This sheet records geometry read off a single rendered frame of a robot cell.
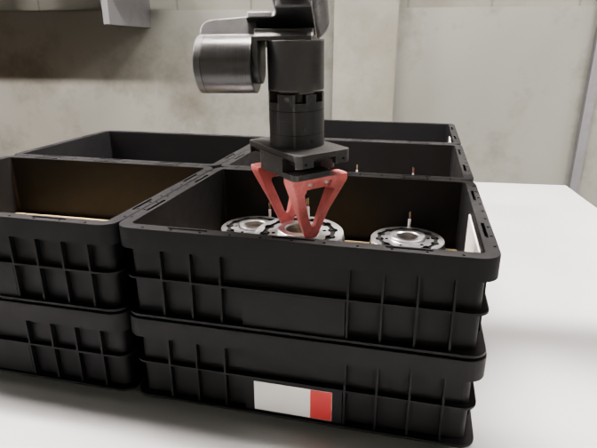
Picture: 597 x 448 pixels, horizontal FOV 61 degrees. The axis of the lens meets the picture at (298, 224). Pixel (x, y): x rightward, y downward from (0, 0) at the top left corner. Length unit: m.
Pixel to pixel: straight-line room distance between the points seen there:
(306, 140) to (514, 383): 0.43
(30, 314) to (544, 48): 2.59
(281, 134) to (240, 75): 0.07
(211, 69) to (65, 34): 2.75
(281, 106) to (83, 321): 0.35
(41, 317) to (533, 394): 0.62
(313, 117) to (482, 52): 2.33
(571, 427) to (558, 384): 0.08
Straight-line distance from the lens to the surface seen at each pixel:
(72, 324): 0.67
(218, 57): 0.52
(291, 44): 0.50
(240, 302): 0.56
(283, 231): 0.56
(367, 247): 0.49
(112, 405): 0.69
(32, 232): 0.65
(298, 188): 0.50
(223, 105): 2.90
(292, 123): 0.51
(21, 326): 0.74
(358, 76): 2.59
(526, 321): 0.90
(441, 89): 2.79
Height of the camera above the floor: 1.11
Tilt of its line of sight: 19 degrees down
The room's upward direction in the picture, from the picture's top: straight up
